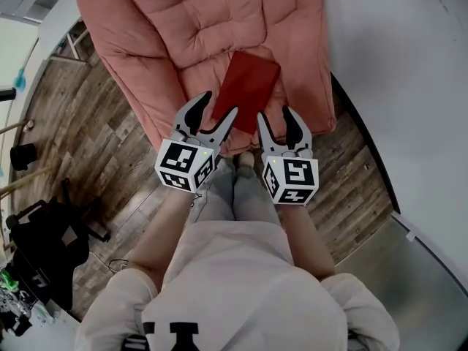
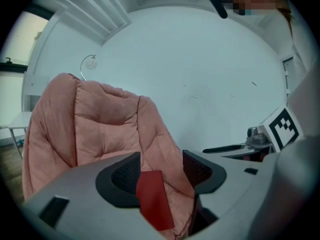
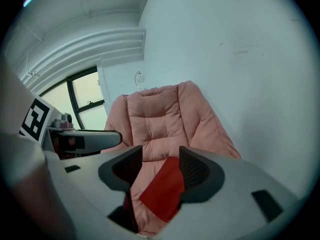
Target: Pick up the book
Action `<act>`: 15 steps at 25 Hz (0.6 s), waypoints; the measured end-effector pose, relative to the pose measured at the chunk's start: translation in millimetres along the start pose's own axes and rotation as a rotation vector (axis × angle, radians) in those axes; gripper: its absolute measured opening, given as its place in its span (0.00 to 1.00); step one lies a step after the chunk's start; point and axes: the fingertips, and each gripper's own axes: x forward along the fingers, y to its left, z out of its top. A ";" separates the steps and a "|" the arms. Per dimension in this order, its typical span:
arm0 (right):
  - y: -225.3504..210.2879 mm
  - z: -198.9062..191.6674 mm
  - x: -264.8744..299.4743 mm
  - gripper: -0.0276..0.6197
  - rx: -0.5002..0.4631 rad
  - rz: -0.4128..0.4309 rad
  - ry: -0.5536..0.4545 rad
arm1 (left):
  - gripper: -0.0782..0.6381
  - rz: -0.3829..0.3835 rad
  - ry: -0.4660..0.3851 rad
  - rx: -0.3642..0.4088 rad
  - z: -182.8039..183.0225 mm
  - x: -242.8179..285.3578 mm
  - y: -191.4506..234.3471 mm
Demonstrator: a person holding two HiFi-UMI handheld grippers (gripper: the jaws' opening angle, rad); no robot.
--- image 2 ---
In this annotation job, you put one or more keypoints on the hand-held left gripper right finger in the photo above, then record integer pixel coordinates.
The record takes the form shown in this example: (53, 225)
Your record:
(232, 191)

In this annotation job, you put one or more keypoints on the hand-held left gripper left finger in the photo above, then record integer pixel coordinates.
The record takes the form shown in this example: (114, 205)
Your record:
(82, 196)

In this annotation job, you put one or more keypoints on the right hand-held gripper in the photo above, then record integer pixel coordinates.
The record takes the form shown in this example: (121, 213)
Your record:
(282, 129)

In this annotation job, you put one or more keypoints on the pink armchair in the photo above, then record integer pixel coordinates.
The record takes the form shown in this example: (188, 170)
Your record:
(100, 124)

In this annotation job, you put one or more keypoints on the grey metal door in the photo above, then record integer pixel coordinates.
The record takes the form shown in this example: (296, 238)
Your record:
(288, 76)

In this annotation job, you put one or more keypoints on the white side table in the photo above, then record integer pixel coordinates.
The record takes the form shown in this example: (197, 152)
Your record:
(20, 121)

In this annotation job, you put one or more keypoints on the black framed window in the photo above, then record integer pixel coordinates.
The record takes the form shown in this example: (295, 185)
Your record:
(25, 39)

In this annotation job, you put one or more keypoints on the black head-worn camera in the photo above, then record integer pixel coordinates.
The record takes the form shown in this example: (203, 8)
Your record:
(218, 4)

